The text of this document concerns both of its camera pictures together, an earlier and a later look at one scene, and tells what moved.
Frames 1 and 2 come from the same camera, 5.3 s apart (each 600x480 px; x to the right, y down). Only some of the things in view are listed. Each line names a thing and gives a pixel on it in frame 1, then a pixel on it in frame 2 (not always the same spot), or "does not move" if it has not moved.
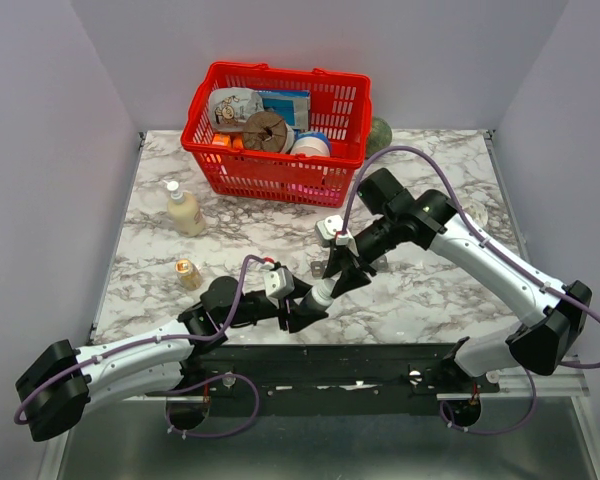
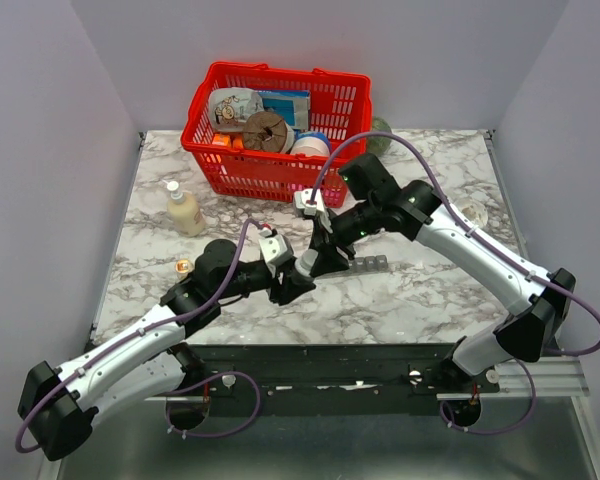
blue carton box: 292,105 does not move
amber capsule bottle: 189,275 does not move
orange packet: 228,141 does not move
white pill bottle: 319,297 to 305,262
